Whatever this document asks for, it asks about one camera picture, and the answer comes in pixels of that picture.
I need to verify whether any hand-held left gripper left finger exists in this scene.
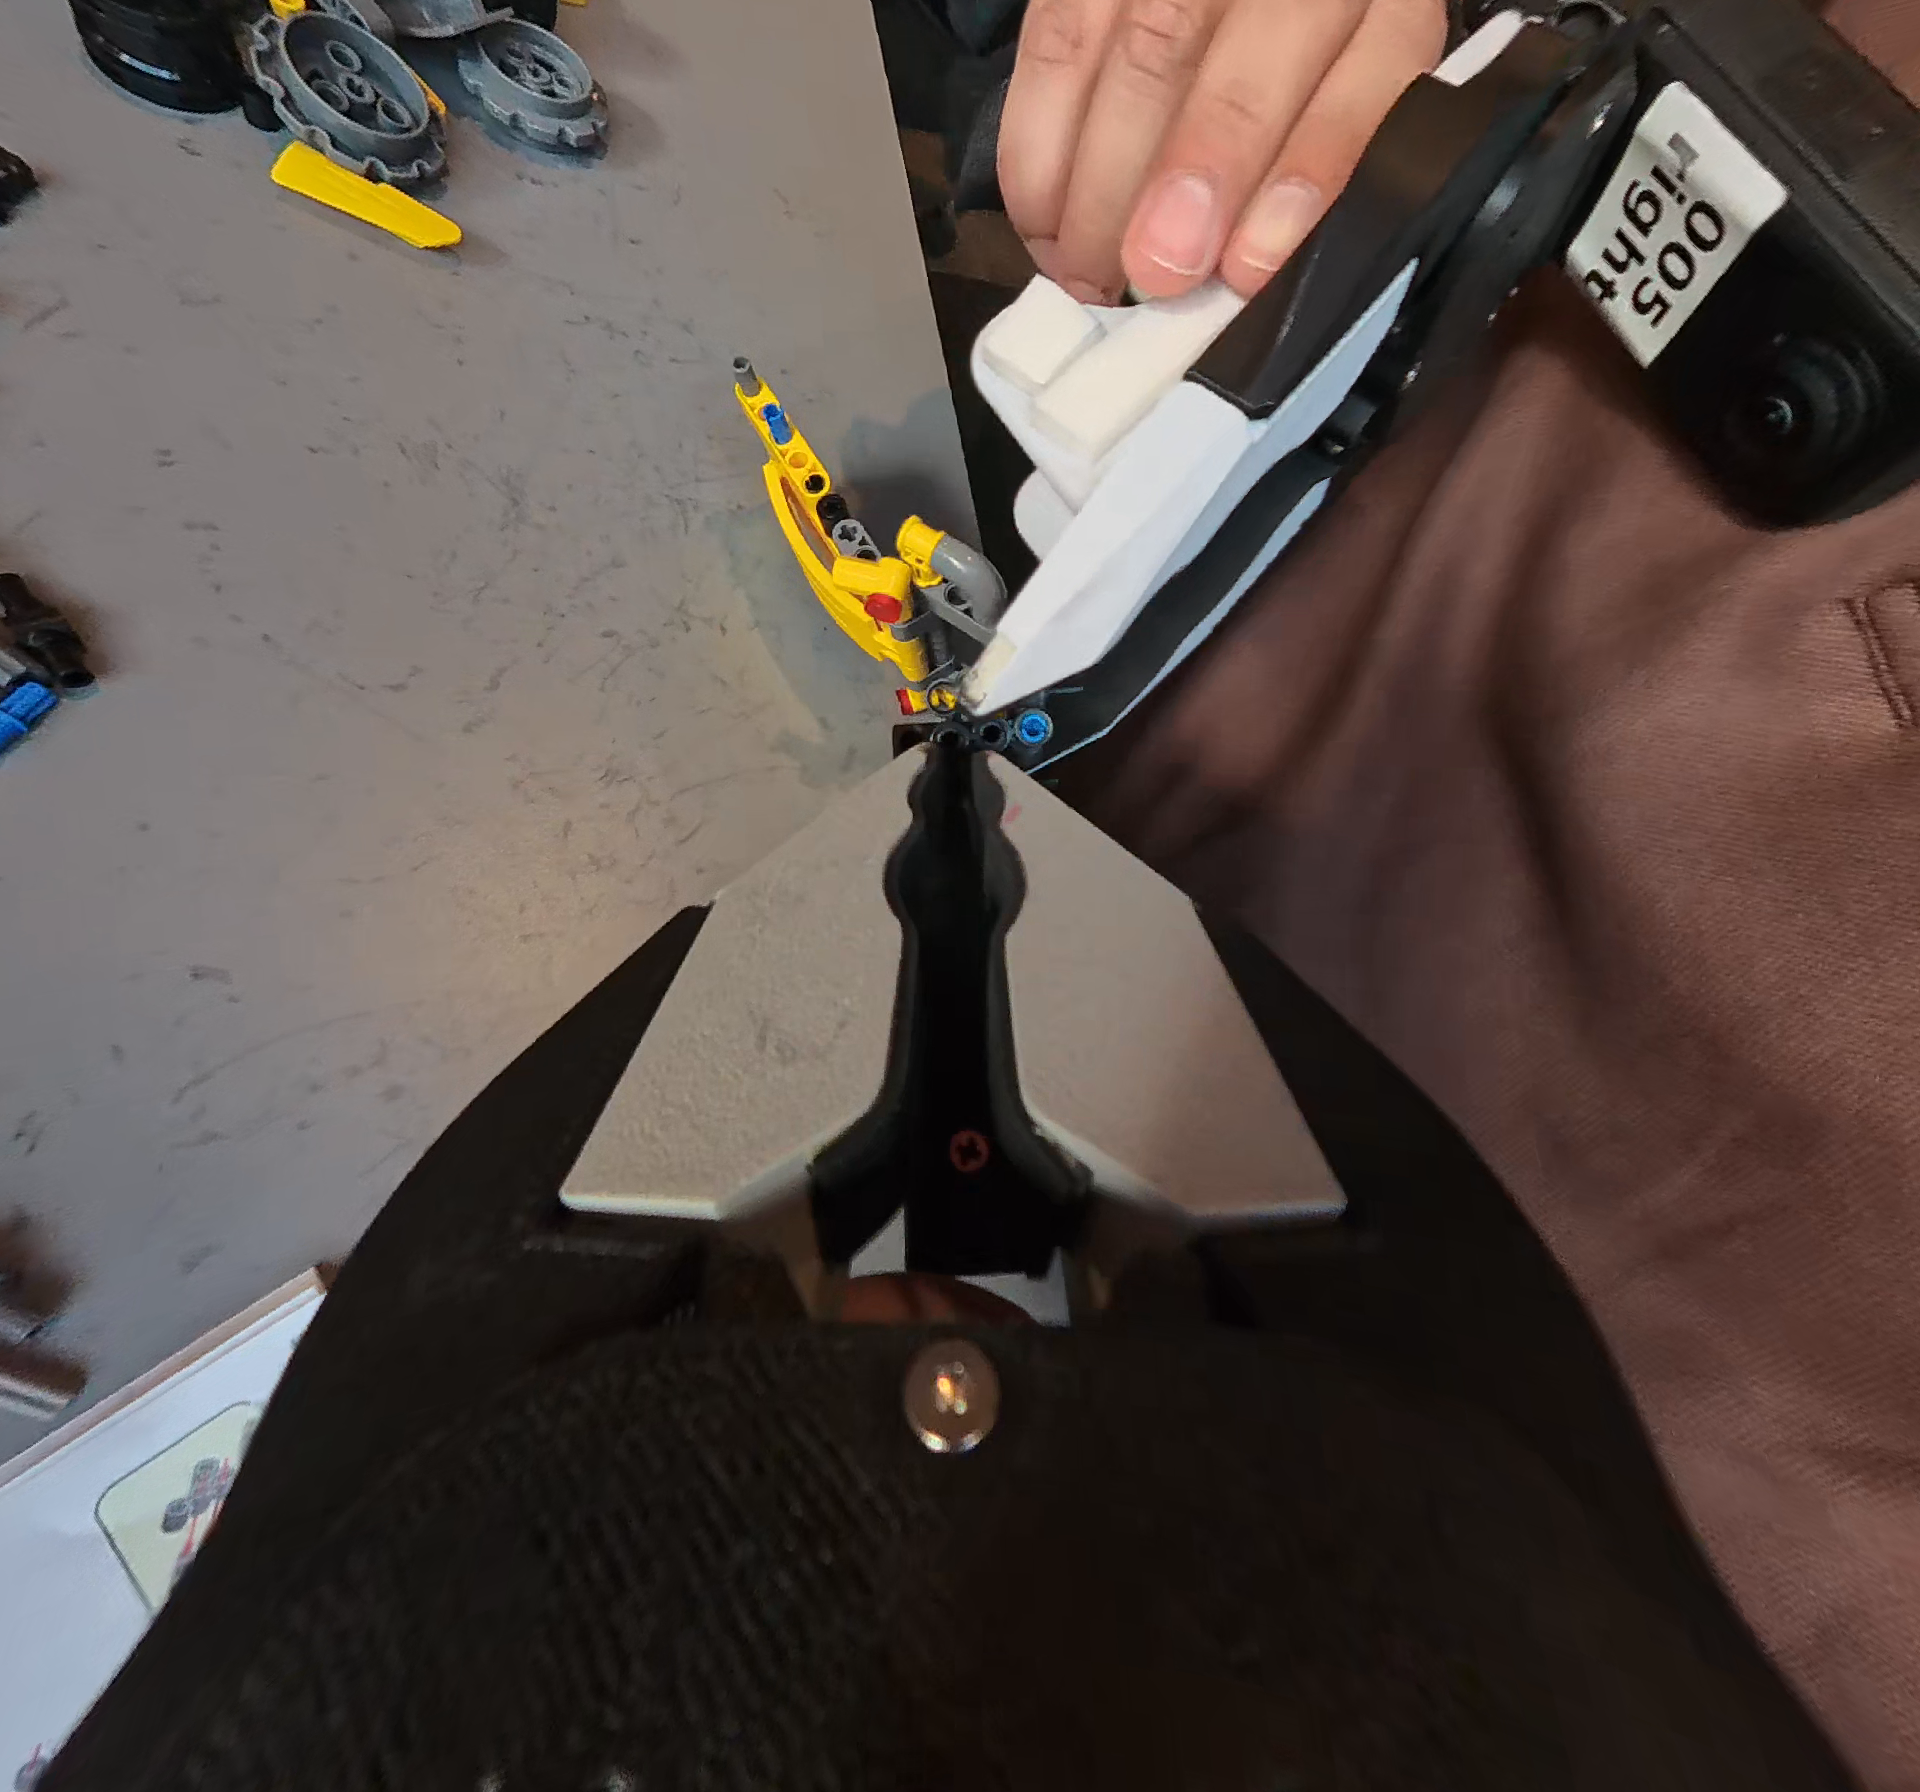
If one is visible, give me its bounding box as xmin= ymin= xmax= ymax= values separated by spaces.
xmin=557 ymin=754 xmax=925 ymax=1261

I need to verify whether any black connector with blue pin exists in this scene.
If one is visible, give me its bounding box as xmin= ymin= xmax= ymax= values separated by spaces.
xmin=897 ymin=707 xmax=1060 ymax=761

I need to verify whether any pile of blue grey brick parts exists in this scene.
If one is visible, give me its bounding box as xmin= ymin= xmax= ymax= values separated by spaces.
xmin=0 ymin=570 xmax=100 ymax=1419

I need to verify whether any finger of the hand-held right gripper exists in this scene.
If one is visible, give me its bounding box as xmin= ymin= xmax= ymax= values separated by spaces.
xmin=1032 ymin=469 xmax=1340 ymax=774
xmin=959 ymin=262 xmax=1423 ymax=715

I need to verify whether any person's right hand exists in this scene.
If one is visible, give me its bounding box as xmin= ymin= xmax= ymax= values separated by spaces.
xmin=994 ymin=0 xmax=1451 ymax=309

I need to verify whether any open instruction booklet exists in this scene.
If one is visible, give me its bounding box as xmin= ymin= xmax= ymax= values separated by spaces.
xmin=0 ymin=1268 xmax=333 ymax=1792

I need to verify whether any yellow curved panel assembly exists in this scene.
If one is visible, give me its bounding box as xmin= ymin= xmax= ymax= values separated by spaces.
xmin=734 ymin=354 xmax=922 ymax=668

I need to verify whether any person's brown sweater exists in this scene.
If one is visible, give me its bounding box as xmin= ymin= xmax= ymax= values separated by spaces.
xmin=1051 ymin=307 xmax=1920 ymax=1792

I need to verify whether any yellow black brick vehicle model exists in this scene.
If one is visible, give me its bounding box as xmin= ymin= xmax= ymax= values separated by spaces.
xmin=894 ymin=513 xmax=1060 ymax=1279

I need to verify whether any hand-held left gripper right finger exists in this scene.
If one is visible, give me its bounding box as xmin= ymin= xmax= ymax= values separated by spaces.
xmin=984 ymin=754 xmax=1350 ymax=1276

